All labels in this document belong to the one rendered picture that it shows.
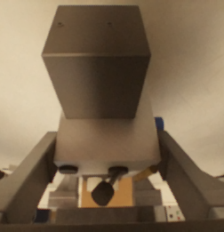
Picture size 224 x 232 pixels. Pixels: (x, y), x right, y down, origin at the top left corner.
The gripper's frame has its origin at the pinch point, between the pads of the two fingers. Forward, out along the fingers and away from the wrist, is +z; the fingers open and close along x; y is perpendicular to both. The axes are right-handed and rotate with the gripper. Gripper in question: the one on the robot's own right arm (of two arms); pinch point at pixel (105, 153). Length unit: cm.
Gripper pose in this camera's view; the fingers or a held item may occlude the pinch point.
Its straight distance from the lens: 28.7
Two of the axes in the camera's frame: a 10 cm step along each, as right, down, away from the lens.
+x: -10.0, 0.1, -0.3
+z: -0.2, -8.4, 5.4
